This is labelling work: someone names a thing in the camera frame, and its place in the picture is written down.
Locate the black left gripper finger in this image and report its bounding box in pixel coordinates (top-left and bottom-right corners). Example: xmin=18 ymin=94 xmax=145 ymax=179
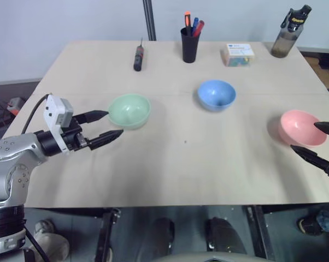
xmin=87 ymin=129 xmax=125 ymax=151
xmin=83 ymin=110 xmax=110 ymax=124

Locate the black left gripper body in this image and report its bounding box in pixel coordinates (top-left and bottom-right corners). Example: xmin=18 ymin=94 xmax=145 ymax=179
xmin=59 ymin=112 xmax=92 ymax=152

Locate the pink-red bowl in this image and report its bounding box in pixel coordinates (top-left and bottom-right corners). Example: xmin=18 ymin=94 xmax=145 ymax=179
xmin=279 ymin=109 xmax=328 ymax=147

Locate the green bowl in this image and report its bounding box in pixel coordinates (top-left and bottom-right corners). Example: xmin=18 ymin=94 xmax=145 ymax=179
xmin=107 ymin=93 xmax=152 ymax=131

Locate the blue jeans leg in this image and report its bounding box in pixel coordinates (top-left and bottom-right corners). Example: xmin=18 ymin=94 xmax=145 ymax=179
xmin=315 ymin=208 xmax=329 ymax=233

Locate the black shoe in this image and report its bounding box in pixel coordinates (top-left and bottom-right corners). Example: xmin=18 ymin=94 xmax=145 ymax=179
xmin=298 ymin=215 xmax=322 ymax=236

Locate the red and grey floor tool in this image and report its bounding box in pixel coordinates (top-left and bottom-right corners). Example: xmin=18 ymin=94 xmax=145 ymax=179
xmin=6 ymin=97 xmax=25 ymax=116

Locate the black screwdriver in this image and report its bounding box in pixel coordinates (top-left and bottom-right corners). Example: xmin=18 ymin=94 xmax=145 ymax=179
xmin=133 ymin=37 xmax=145 ymax=73

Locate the black metal table leg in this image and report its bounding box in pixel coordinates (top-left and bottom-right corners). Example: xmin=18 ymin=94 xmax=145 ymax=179
xmin=94 ymin=207 xmax=122 ymax=262
xmin=246 ymin=205 xmax=276 ymax=262

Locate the grey shoe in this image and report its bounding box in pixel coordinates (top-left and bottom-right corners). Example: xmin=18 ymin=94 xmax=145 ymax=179
xmin=34 ymin=219 xmax=55 ymax=236

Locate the dark sports water bottle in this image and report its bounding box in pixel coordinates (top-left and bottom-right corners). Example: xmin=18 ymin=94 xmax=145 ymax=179
xmin=270 ymin=4 xmax=313 ymax=59

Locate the black vertical pole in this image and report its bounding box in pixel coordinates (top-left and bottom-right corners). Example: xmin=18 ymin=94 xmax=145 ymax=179
xmin=142 ymin=0 xmax=157 ymax=41

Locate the dark rounded shape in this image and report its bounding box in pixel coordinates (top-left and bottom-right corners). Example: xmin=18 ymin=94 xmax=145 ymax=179
xmin=150 ymin=217 xmax=176 ymax=258
xmin=206 ymin=217 xmax=248 ymax=255

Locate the beige trouser leg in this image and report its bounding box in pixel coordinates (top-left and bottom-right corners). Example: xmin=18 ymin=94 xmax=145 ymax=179
xmin=24 ymin=233 xmax=71 ymax=262

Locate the blue bowl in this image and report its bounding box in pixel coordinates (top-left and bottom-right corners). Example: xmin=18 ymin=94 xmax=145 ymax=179
xmin=197 ymin=79 xmax=237 ymax=112

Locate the black pen cup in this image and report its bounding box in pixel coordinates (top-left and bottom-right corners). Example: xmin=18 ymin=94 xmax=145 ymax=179
xmin=180 ymin=26 xmax=202 ymax=64

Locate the clear box with white label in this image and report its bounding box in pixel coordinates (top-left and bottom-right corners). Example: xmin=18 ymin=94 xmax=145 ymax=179
xmin=220 ymin=43 xmax=256 ymax=68

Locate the black marker with orange cap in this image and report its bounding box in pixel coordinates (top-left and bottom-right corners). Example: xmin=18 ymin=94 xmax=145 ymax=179
xmin=184 ymin=11 xmax=193 ymax=35

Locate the blue marker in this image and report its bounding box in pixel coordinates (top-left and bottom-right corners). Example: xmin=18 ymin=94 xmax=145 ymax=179
xmin=191 ymin=17 xmax=200 ymax=37

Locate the red marker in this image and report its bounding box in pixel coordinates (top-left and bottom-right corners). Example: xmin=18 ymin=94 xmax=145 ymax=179
xmin=193 ymin=20 xmax=205 ymax=37

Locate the grey robot torso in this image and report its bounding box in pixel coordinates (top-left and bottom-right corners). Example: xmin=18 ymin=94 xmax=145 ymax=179
xmin=152 ymin=250 xmax=264 ymax=262

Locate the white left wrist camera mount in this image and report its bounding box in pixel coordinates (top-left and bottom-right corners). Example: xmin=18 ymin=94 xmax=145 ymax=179
xmin=43 ymin=94 xmax=74 ymax=154

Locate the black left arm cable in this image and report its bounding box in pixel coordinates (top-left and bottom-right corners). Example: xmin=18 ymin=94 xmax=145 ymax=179
xmin=21 ymin=94 xmax=50 ymax=135

